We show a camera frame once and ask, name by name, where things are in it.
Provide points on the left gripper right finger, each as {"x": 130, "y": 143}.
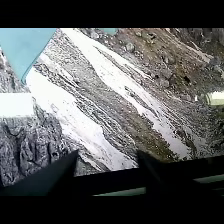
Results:
{"x": 156, "y": 181}

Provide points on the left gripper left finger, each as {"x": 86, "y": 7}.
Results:
{"x": 50, "y": 176}

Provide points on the light blue shirt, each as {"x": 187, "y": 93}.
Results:
{"x": 23, "y": 46}

